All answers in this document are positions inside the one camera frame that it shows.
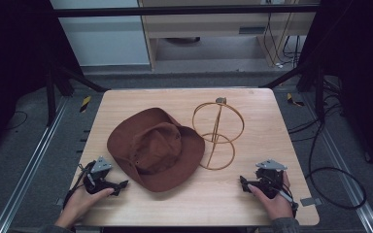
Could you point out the aluminium floor rail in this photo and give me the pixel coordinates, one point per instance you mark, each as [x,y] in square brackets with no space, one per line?
[346,181]
[29,168]

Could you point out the person's right hand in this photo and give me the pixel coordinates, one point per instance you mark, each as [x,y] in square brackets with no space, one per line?
[277,207]

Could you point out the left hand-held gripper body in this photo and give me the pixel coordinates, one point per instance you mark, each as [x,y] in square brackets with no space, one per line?
[101,166]

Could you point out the black curtain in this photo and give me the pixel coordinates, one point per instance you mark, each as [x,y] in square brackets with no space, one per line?
[13,64]
[359,64]

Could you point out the yellow black tape strip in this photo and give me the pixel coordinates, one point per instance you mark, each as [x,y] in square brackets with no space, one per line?
[85,103]
[293,99]

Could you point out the black horizontal frame bar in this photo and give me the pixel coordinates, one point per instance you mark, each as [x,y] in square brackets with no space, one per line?
[175,10]

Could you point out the grey tape tab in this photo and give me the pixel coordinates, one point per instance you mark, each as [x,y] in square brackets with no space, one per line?
[311,201]
[60,202]

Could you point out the black metal stand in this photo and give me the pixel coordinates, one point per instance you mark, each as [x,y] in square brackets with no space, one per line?
[319,90]
[53,93]

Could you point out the brown felt cowboy hat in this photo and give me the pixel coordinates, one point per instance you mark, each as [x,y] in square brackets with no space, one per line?
[157,152]

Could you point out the white cabinet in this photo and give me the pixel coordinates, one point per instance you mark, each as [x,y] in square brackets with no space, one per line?
[103,42]

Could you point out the person's left hand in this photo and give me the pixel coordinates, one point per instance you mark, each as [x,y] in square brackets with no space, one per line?
[81,204]

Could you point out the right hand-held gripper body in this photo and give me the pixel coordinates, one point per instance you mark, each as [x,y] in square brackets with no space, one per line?
[270,176]

